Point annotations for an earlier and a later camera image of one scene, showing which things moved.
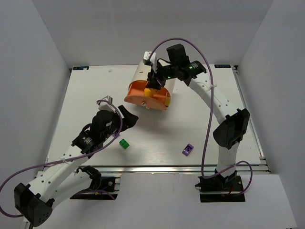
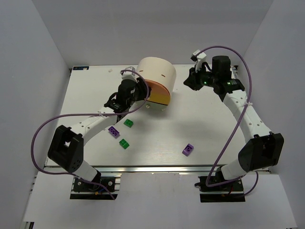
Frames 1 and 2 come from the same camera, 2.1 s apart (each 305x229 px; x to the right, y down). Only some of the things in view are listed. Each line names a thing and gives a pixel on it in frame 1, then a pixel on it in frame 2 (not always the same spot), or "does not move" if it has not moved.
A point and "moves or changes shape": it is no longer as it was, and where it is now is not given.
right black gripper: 155,78 → 195,78
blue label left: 80,68 does not move
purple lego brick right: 188,150 does not move
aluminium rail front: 169,169 does not move
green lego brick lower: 124,143 does not move
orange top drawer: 136,94 moves or changes shape
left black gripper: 119,118 → 142,89
